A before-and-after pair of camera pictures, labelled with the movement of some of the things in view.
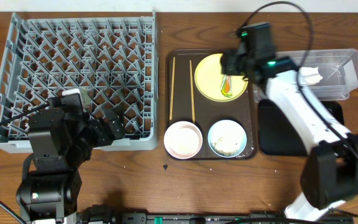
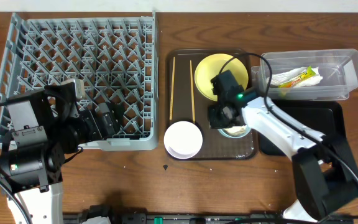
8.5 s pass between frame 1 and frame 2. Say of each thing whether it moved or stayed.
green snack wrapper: moved
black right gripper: moved
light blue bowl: moved
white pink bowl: stayed
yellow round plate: stayed
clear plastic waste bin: stayed
